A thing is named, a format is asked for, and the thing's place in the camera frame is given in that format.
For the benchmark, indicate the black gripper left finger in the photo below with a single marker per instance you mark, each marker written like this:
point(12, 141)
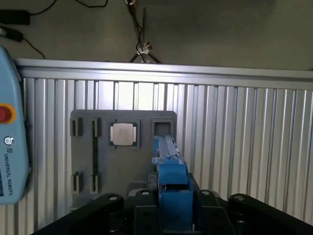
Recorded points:
point(144, 215)

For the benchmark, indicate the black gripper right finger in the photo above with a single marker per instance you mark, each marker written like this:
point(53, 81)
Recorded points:
point(210, 215)

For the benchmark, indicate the grey parts rack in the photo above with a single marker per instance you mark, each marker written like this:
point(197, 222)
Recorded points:
point(127, 166)

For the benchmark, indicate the silver CPU chip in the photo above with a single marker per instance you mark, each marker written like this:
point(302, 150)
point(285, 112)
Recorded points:
point(124, 134)

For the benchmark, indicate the light blue teach pendant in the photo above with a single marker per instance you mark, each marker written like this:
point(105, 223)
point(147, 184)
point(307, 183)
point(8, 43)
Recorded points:
point(12, 156)

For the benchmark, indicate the small black power adapter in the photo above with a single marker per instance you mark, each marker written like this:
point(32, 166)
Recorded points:
point(12, 33)

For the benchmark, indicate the large black power adapter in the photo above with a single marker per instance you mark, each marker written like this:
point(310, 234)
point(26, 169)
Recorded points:
point(14, 17)

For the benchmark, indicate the aluminium table edge rail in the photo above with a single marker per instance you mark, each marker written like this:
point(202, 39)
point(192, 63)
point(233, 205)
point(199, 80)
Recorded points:
point(171, 73)

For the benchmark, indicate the black camera tripod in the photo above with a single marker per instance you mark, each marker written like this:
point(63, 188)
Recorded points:
point(144, 47)

